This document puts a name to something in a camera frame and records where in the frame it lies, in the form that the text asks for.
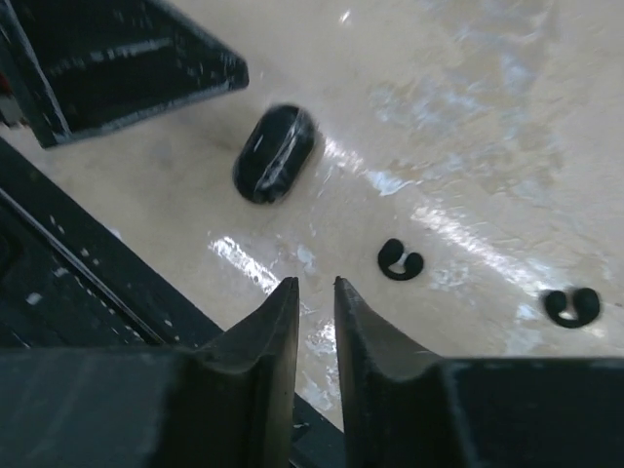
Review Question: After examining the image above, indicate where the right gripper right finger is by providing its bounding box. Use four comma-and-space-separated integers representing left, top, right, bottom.
334, 278, 623, 467

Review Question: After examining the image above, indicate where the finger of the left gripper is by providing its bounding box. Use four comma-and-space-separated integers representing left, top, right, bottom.
1, 0, 249, 148

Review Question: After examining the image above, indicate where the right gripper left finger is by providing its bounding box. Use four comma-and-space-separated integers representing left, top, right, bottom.
1, 278, 299, 467

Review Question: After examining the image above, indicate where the black earbud charging case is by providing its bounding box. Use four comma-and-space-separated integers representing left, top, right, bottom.
233, 104, 317, 205

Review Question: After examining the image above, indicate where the black earbud near centre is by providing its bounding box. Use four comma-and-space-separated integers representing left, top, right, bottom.
377, 238, 425, 282

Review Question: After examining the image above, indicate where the black earbud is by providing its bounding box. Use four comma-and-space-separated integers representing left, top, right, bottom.
377, 238, 425, 282
540, 287, 602, 330

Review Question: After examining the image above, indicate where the black earbud right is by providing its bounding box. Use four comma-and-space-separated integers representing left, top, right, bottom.
540, 287, 602, 330

